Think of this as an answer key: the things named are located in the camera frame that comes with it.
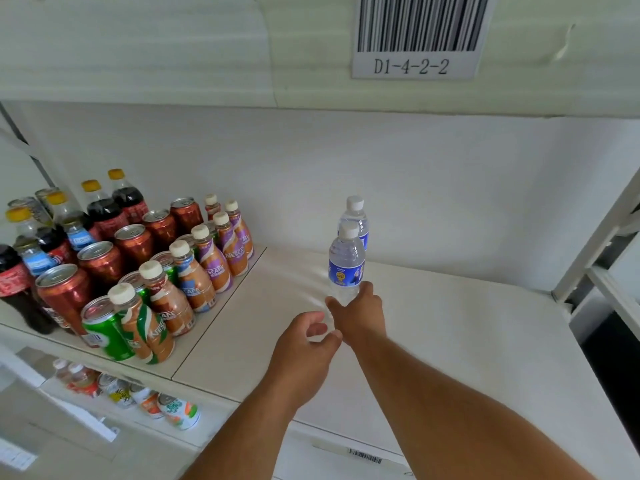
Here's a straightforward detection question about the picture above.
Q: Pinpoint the person's right hand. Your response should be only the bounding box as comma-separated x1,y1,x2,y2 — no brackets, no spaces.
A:
325,281,386,348

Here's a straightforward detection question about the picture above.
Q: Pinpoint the person's left hand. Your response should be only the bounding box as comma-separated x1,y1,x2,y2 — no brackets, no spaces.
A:
265,311,344,410

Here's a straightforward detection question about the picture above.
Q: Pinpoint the clear water bottle blue label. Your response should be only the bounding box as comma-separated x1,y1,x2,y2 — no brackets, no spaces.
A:
328,222,367,306
340,196,370,251

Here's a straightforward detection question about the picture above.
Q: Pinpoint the person's left forearm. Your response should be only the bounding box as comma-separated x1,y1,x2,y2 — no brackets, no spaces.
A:
180,382,312,480

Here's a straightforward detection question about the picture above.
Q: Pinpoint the person's right forearm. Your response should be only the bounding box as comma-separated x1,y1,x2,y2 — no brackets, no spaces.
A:
345,329,597,480

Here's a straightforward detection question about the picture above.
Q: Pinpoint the small barcode shelf sticker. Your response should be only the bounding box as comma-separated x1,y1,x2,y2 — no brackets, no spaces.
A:
347,447,384,466

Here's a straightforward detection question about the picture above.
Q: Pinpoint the row of brown coffee bottles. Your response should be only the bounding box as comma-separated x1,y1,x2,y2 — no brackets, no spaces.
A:
108,194,255,365

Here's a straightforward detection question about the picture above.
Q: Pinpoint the red drink can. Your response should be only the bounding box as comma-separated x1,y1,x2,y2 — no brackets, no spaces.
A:
142,210,179,251
77,241,126,296
35,264,94,336
170,197,204,235
114,224,155,268

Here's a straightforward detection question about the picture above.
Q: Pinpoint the row of colourful drink bottles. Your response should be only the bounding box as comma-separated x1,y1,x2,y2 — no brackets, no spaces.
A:
52,359,201,431

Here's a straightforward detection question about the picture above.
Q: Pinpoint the yellow-capped cola bottle red label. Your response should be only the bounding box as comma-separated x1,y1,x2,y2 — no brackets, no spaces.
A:
108,169,150,225
81,180,129,241

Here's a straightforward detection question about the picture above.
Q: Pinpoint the yellow-capped cola bottle blue label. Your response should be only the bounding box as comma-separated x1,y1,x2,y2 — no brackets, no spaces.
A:
6,207,59,276
46,191,99,251

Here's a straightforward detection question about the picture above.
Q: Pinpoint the white barcode label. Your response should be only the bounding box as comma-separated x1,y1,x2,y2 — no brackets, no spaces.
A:
352,0,497,80

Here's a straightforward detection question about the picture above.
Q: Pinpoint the large cola bottle red label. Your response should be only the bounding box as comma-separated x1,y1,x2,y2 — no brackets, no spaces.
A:
0,244,59,336

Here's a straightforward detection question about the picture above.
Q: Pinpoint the foam-lined white shelf board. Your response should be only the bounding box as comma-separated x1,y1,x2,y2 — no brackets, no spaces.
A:
0,0,640,119

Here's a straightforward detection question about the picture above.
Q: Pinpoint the white metal shelf frame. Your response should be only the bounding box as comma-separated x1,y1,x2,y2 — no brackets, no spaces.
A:
552,167,640,341

